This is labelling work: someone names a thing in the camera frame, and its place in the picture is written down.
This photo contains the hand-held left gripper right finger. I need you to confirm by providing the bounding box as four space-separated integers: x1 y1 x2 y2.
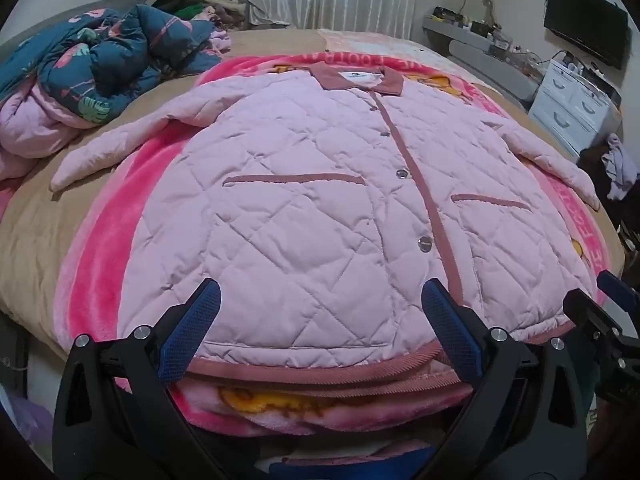
392 279 601 480

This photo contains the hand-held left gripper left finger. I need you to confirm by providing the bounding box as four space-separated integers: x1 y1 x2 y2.
52 277 281 480

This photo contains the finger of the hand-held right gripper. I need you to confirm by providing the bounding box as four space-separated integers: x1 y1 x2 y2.
562 287 630 347
596 269 640 312

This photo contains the pink quilted jacket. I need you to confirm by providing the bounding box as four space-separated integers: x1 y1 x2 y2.
50 62 601 392

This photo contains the dark chair with clothes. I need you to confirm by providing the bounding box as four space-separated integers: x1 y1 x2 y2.
577 144 640 243

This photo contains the pile of folded clothes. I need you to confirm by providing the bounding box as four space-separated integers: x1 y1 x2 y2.
152 0 251 29

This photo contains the lilac cloth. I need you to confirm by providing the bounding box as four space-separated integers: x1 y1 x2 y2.
601 134 639 202

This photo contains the pink printed blanket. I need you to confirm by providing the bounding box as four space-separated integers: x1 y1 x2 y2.
59 52 626 467

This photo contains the bed with tan sheet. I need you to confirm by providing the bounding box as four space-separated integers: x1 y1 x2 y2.
0 26 632 361

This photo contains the white drawer cabinet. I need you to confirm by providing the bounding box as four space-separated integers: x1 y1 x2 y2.
529 57 624 157

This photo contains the grey padded shelf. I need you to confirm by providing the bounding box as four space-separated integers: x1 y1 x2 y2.
422 12 544 104

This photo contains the black flat television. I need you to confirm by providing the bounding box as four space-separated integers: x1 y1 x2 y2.
544 0 630 71

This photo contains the blue floral duvet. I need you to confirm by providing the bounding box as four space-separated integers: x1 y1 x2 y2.
0 4 232 181

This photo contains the cluster of small gadgets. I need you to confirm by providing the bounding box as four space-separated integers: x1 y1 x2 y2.
432 6 543 73

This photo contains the peach floral towel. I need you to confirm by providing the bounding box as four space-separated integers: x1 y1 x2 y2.
317 28 453 63

